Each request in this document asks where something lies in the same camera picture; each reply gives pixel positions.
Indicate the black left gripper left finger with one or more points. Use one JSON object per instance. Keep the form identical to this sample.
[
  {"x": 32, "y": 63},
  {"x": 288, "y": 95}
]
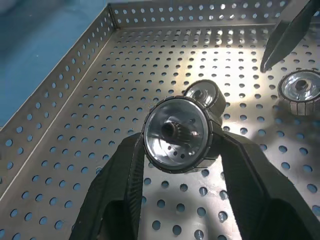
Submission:
[{"x": 117, "y": 175}]

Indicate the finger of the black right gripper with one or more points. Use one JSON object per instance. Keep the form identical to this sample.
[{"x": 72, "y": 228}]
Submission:
[{"x": 287, "y": 35}]

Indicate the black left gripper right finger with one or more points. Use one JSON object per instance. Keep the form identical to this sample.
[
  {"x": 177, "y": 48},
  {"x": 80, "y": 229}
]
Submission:
[{"x": 250, "y": 180}]

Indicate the perforated steel tray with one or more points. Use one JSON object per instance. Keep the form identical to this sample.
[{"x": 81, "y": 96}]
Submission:
[{"x": 172, "y": 195}]

